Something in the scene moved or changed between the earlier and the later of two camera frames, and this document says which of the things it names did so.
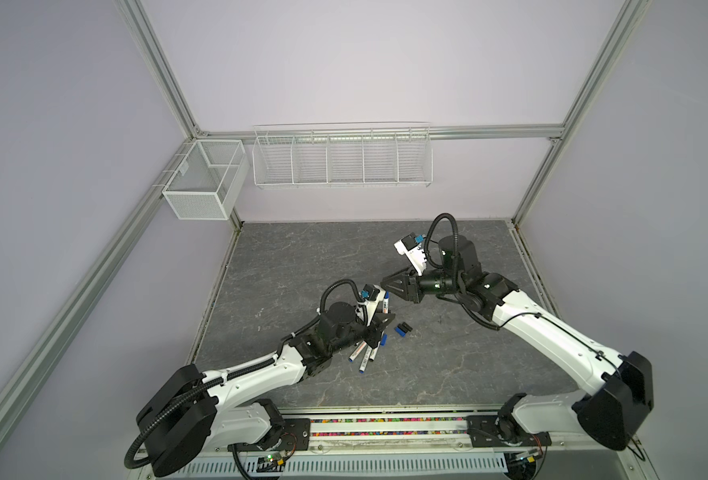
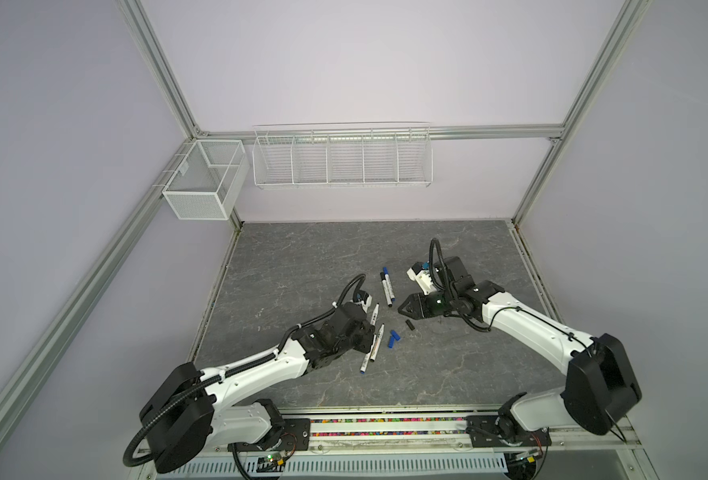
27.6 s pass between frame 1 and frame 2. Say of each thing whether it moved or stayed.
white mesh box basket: stayed
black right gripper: moved
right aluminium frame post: stayed
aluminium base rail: stayed
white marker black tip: moved
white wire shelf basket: stayed
